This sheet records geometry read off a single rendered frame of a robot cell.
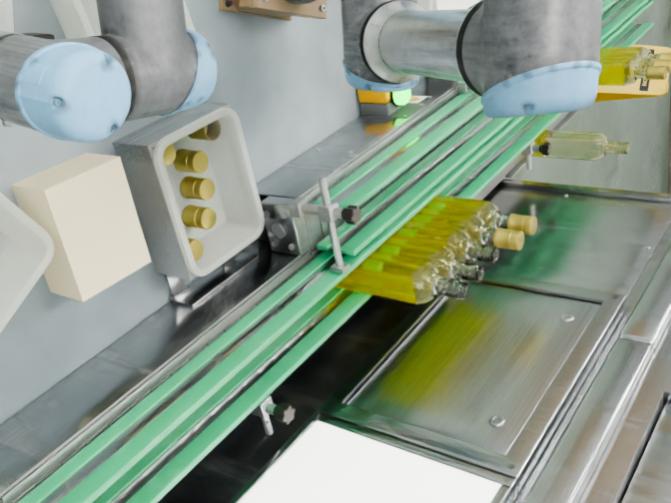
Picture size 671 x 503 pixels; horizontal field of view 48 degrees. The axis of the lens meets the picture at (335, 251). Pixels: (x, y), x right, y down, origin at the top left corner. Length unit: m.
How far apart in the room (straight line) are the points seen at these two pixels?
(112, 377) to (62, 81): 0.58
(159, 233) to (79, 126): 0.55
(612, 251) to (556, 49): 0.89
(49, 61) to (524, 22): 0.43
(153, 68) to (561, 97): 0.39
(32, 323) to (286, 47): 0.66
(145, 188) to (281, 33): 0.43
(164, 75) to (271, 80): 0.69
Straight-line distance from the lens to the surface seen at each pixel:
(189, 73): 0.71
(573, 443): 1.12
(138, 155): 1.10
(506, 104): 0.78
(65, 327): 1.13
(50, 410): 1.09
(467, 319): 1.36
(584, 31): 0.78
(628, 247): 1.62
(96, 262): 1.05
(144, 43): 0.69
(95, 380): 1.11
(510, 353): 1.27
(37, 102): 0.62
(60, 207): 1.00
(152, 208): 1.13
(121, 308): 1.18
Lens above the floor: 1.66
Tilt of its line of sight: 35 degrees down
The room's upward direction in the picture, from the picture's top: 100 degrees clockwise
